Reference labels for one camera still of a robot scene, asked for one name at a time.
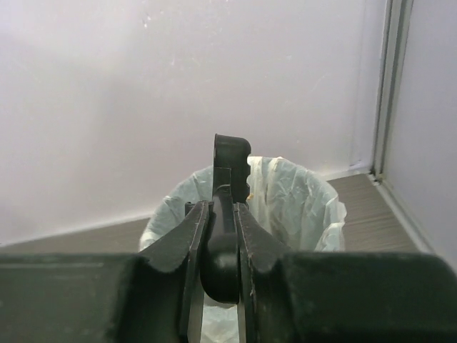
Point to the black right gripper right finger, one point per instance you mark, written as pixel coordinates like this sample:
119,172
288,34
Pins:
290,296

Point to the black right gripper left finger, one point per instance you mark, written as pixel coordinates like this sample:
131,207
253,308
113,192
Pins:
151,296

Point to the black slotted litter scoop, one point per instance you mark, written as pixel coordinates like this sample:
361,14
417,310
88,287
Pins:
219,260

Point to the translucent white bin liner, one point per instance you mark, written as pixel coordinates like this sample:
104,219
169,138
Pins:
293,205

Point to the right aluminium corner post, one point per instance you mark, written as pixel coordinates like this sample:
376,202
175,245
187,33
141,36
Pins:
395,36

